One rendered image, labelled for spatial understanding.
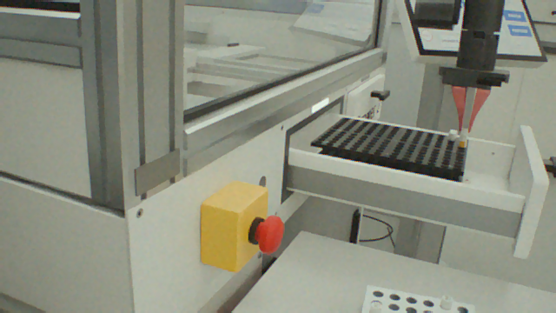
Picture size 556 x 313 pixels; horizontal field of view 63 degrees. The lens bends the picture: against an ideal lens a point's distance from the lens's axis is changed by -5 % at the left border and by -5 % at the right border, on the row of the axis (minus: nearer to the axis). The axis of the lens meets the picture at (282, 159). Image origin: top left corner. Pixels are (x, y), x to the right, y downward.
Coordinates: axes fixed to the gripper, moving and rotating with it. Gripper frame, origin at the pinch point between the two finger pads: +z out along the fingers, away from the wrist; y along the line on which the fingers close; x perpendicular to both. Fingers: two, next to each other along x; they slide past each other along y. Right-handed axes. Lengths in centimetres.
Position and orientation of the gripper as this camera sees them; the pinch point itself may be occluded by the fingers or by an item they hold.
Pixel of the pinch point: (465, 126)
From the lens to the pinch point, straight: 78.8
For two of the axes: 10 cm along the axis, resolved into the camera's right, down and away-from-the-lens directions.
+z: -0.5, 9.5, 3.1
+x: 4.1, -2.6, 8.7
